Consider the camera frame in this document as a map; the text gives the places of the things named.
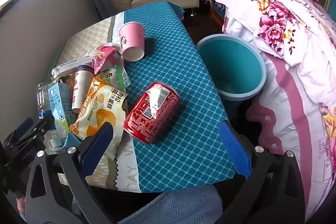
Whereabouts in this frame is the person's left hand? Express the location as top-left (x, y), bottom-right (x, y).
top-left (16, 198), bottom-right (27, 219)

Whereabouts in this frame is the red soda can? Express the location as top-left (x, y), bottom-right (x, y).
top-left (123, 81), bottom-right (181, 145)

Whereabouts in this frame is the green snack packet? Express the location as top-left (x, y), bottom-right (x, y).
top-left (101, 64), bottom-right (132, 90)

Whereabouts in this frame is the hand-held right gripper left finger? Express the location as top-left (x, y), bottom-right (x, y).
top-left (25, 122), bottom-right (116, 224)

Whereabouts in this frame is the blue white milk carton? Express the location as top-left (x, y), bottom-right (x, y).
top-left (43, 81), bottom-right (76, 142)

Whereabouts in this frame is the long white cardboard box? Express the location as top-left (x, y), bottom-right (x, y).
top-left (51, 55), bottom-right (96, 79)

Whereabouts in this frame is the yellow snack packet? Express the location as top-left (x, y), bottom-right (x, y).
top-left (69, 76), bottom-right (129, 161)

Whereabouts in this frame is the teal and beige tablecloth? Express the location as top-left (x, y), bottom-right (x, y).
top-left (51, 1), bottom-right (237, 193)

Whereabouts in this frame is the pink snack wrapper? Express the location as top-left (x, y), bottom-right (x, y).
top-left (91, 45), bottom-right (124, 75)

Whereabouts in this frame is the teal trash bin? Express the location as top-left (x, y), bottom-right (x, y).
top-left (195, 34), bottom-right (267, 102)

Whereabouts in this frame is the clear plastic bottle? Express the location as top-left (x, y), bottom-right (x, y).
top-left (35, 82), bottom-right (53, 119)

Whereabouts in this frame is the pink paper cup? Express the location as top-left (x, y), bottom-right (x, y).
top-left (118, 21), bottom-right (146, 61)

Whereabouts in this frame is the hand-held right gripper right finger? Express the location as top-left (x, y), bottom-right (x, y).
top-left (218, 120), bottom-right (306, 224)

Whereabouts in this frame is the pink white bed sheet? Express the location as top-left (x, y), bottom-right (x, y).
top-left (245, 56), bottom-right (336, 224)

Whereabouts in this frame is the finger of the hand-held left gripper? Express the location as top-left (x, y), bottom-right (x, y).
top-left (3, 117), bottom-right (34, 146)
top-left (8, 112), bottom-right (56, 150)

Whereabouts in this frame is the blue bed frame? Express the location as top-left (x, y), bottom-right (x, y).
top-left (209, 0), bottom-right (226, 28)

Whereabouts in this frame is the floral quilt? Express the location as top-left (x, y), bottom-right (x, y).
top-left (205, 0), bottom-right (336, 119)

